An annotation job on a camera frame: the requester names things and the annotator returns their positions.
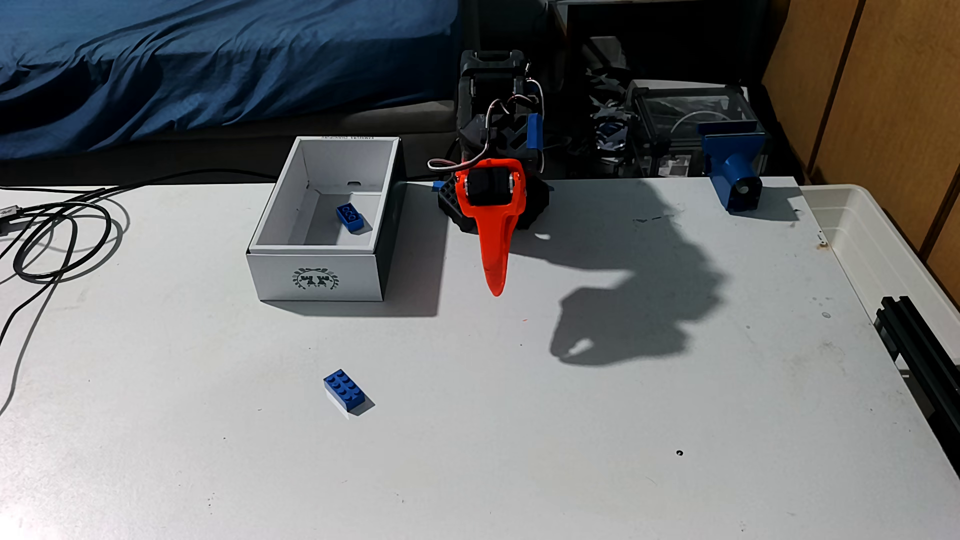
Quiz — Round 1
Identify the black cable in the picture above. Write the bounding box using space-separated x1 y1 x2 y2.
0 168 280 418

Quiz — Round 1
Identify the brown wooden cabinet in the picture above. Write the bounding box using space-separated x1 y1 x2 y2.
761 0 960 303

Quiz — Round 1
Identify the black aluminium extrusion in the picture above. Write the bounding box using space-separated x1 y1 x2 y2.
873 295 960 475

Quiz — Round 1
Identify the blue bed sheet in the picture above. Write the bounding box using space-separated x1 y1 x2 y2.
0 0 462 160

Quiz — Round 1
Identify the white cardboard box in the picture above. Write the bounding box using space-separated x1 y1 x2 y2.
246 135 408 303

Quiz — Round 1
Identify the clear acrylic case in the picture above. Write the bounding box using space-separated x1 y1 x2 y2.
626 78 766 179

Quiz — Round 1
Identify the dark shelf unit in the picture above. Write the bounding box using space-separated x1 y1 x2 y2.
551 0 774 178

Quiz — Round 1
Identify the white plastic bin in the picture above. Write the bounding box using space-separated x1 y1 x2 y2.
798 183 960 354

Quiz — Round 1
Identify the grey mattress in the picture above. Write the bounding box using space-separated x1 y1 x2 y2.
0 101 461 189

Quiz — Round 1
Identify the blue printed clamp mount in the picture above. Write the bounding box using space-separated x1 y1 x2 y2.
699 120 771 215

